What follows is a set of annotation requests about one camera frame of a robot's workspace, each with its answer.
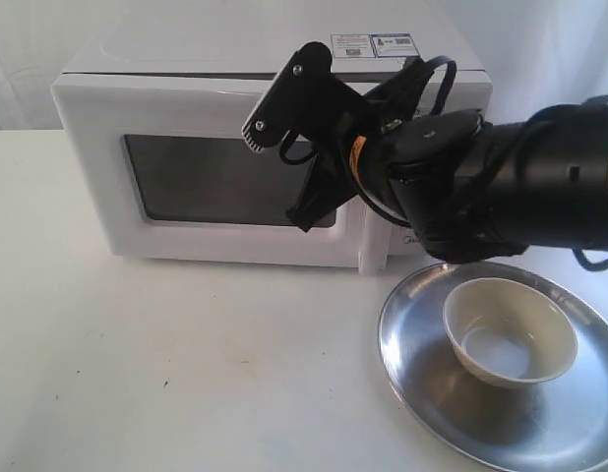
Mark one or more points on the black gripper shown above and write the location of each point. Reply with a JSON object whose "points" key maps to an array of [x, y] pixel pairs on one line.
{"points": [[351, 137]]}

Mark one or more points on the cream ceramic bowl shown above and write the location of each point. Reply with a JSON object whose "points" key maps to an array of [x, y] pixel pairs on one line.
{"points": [[508, 334]]}

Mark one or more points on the white microwave door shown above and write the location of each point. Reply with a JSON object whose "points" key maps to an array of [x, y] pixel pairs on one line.
{"points": [[171, 177]]}

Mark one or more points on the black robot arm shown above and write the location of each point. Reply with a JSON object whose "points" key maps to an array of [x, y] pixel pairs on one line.
{"points": [[469, 190]]}

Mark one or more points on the white microwave oven body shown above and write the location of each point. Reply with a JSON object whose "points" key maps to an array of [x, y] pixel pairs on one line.
{"points": [[237, 54]]}

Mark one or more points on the blue white label sticker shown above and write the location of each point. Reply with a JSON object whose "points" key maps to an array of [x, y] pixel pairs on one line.
{"points": [[373, 46]]}

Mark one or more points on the round stainless steel plate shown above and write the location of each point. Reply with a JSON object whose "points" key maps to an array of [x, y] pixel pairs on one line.
{"points": [[557, 426]]}

